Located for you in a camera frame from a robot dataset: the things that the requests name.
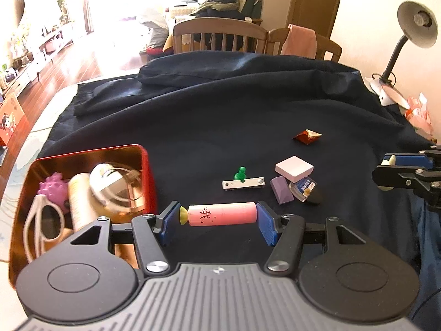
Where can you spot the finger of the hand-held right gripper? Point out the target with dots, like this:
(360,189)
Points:
(396,177)
(411,161)

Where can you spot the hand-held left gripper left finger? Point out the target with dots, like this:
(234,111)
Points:
(170,220)

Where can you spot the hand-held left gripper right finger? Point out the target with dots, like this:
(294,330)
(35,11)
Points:
(267,222)

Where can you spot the small cream ball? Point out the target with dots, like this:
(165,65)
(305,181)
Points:
(389,160)

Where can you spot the purple block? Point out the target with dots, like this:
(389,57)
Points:
(280,189)

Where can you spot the silver nail clipper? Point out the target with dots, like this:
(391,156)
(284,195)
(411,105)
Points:
(241,183)

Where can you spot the red metal tin box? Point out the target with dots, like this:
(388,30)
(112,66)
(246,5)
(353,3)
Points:
(148,179)

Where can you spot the pink cylinder tube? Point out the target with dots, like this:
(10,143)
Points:
(220,213)

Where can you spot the small blue packet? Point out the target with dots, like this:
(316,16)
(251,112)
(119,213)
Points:
(303,188)

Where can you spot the green push pin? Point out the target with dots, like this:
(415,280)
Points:
(241,174)

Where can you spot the pink square block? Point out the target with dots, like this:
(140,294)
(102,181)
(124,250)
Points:
(293,167)

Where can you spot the round jar with silver lid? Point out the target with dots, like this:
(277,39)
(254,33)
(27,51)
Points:
(117,186)

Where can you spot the white and yellow bottle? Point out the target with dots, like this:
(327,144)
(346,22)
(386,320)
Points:
(81,200)

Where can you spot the red ingot ornament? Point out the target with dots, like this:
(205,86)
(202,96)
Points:
(307,136)

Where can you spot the white sunglasses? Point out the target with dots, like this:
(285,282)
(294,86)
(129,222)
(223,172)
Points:
(51,226)

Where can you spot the purple spiky toy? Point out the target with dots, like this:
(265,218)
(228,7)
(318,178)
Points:
(53,188)

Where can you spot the orange and pink plastic bag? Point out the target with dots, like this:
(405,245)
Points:
(418,113)

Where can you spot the dark blue cloth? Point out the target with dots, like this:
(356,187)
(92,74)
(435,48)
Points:
(206,117)

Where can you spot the grey desk lamp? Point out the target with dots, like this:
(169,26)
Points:
(417,24)

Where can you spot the wooden dining chair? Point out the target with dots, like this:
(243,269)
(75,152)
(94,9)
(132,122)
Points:
(220,26)
(329,46)

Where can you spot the pink towel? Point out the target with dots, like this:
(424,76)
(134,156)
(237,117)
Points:
(299,41)

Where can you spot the red floor cushion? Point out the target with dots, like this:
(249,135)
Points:
(155,50)

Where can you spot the brown wooden door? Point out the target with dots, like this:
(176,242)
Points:
(317,0)

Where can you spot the orange gift box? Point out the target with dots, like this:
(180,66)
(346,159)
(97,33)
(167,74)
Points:
(12,120)

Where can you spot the blue and white bag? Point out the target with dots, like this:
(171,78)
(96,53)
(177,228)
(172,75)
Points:
(156,27)

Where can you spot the teal sofa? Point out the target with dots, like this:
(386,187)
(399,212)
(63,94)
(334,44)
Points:
(253,8)

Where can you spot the low wooden cabinet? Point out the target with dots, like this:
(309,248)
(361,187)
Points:
(44,46)

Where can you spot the pile of dark clothes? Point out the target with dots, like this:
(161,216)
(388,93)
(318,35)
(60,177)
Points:
(220,7)

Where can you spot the grey curtain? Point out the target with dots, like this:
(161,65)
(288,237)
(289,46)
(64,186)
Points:
(89,7)

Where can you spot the tall green plant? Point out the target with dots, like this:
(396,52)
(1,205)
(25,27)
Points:
(63,0)

